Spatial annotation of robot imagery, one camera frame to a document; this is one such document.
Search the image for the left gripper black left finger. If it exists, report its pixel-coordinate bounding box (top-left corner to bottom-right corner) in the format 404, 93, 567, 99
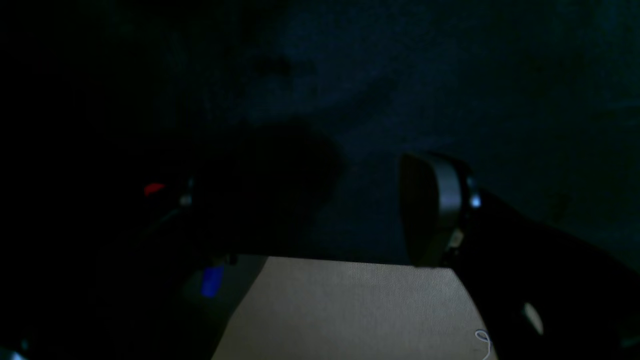
1, 175, 241, 360

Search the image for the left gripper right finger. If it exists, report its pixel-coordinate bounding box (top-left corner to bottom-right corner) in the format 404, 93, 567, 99
398, 153, 639, 360

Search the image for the red and black clamp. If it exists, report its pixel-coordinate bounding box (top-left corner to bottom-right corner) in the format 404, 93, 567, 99
143, 182, 166, 198

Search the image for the black table cloth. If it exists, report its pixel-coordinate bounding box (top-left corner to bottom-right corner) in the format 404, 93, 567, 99
1, 0, 639, 269

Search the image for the blue handled tool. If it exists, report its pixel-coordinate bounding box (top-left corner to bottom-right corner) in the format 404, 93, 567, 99
199, 265, 225, 299

